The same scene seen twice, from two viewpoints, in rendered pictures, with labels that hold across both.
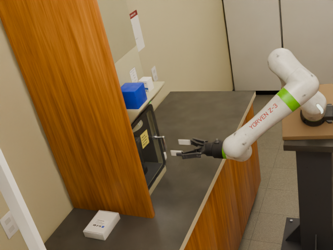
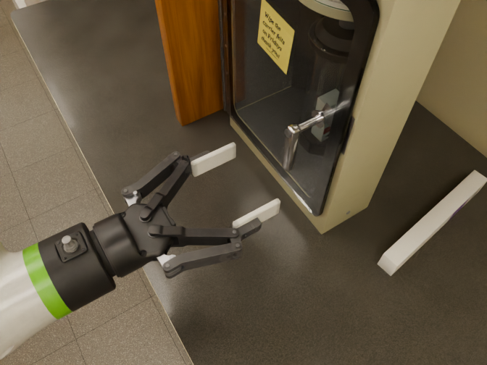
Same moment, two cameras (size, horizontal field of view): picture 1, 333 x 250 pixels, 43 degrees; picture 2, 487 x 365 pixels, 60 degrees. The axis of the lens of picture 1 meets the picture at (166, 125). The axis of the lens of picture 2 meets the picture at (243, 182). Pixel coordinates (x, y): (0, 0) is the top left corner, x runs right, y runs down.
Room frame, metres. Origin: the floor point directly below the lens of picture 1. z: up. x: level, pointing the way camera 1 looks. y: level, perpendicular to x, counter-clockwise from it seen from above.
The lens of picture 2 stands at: (2.09, -0.33, 1.61)
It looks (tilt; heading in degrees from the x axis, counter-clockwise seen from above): 55 degrees down; 119
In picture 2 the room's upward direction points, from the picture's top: straight up
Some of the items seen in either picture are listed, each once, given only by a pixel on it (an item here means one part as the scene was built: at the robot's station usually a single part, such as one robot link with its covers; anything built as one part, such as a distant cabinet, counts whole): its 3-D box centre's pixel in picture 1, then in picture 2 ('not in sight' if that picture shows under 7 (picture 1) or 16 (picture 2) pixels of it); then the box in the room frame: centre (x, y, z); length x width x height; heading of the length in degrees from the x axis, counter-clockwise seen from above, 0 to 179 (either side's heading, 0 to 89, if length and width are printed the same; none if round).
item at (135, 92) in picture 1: (131, 95); not in sight; (1.79, 0.13, 1.56); 0.10 x 0.10 x 0.09; 61
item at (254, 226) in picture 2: not in sight; (246, 237); (1.97, -0.11, 1.14); 0.05 x 0.03 x 0.01; 61
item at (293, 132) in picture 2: (161, 143); (300, 143); (1.97, 0.05, 1.17); 0.05 x 0.03 x 0.10; 61
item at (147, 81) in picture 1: (145, 84); not in sight; (1.92, 0.05, 1.54); 0.05 x 0.05 x 0.06; 56
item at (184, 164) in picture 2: (192, 152); (167, 193); (1.85, -0.10, 1.14); 0.11 x 0.01 x 0.04; 94
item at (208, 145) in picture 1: (205, 149); (138, 235); (1.85, -0.17, 1.14); 0.09 x 0.08 x 0.07; 61
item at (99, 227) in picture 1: (101, 224); not in sight; (1.66, 0.43, 0.96); 0.16 x 0.12 x 0.04; 151
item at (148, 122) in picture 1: (147, 149); (275, 77); (1.89, 0.13, 1.19); 0.30 x 0.01 x 0.40; 151
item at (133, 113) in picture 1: (144, 104); not in sight; (1.87, 0.08, 1.46); 0.32 x 0.12 x 0.10; 151
